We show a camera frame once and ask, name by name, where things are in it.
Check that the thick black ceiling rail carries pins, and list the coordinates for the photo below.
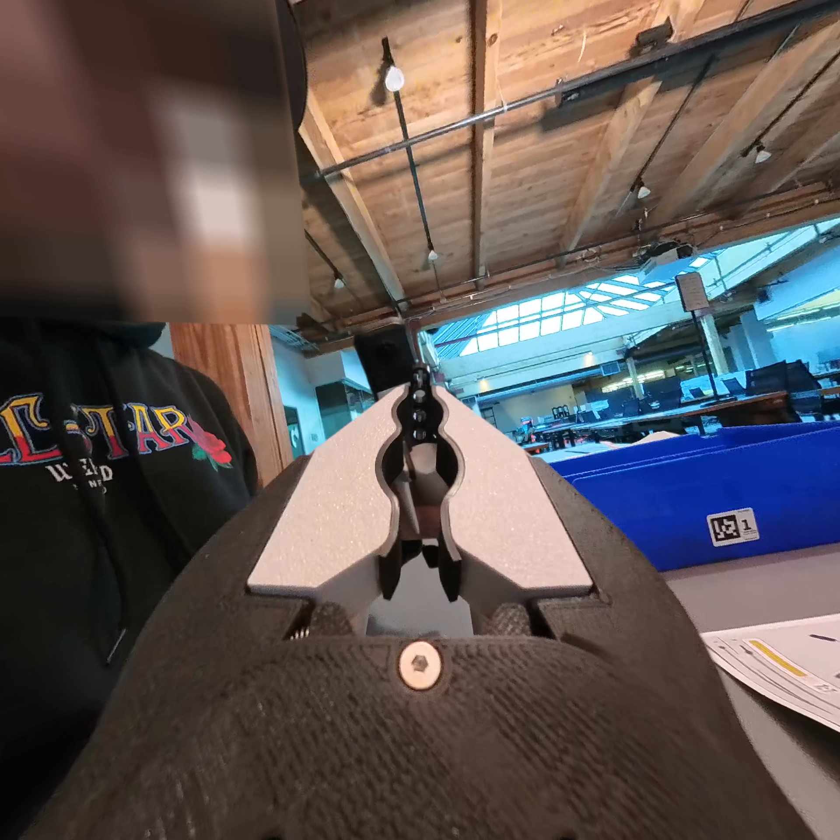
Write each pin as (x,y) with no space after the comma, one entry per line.
(656,65)

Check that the ceiling projector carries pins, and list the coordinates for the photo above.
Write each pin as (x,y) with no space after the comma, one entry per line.
(663,251)

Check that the person in black hoodie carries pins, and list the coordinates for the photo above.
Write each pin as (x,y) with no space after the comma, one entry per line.
(65,558)

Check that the grey desk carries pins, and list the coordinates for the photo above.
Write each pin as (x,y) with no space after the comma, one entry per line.
(754,590)

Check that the blue storage bin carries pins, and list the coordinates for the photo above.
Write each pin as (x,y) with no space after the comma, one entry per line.
(656,457)
(656,518)

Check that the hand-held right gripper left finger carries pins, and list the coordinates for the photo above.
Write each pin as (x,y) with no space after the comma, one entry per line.
(321,525)

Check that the wooden pillar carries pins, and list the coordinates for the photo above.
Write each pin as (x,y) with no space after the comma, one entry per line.
(229,394)

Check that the black office chair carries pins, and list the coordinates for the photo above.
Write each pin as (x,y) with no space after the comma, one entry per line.
(781,387)

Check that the row of office tables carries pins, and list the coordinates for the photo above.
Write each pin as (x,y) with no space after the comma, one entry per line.
(722,403)

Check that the metal ceiling pipe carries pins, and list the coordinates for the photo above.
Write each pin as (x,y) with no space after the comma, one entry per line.
(459,124)

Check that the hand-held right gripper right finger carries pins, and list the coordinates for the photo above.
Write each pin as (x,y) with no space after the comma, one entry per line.
(512,525)

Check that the thin black lamp track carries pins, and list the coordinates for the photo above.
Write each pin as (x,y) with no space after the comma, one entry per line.
(410,151)

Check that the sign on black pole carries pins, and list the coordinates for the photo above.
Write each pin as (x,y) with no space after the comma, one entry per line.
(691,292)

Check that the black toy beam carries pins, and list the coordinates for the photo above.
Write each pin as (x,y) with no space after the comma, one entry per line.
(420,407)

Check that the skylight windows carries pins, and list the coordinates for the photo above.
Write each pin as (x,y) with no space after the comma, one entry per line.
(538,315)

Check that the open instruction booklet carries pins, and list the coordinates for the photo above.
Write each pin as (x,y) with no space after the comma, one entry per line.
(774,663)

